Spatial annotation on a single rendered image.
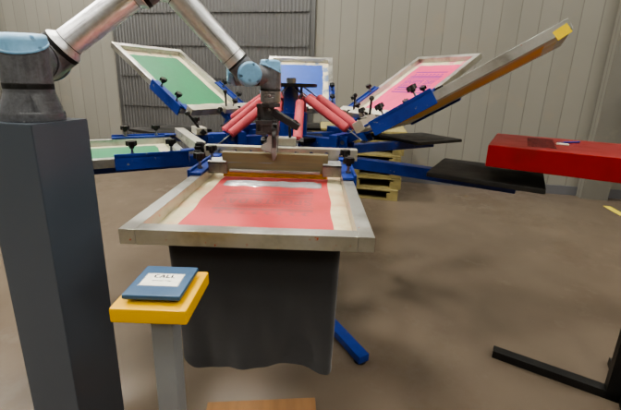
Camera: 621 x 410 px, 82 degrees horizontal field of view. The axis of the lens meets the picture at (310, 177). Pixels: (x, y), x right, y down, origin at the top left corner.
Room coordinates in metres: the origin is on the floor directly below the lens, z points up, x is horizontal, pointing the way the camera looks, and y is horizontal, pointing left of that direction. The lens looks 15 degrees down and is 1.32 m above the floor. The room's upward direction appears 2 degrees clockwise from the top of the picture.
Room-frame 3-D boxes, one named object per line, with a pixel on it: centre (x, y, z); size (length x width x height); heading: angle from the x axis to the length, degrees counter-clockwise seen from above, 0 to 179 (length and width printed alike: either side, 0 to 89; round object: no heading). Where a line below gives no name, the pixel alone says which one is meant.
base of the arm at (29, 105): (1.00, 0.78, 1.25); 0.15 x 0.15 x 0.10
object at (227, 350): (0.85, 0.14, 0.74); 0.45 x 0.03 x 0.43; 90
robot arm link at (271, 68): (1.35, 0.16, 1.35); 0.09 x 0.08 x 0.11; 108
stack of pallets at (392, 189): (4.52, -0.59, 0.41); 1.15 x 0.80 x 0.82; 79
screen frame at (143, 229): (1.14, 0.14, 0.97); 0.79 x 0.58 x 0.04; 0
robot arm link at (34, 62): (1.01, 0.78, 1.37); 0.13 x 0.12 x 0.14; 18
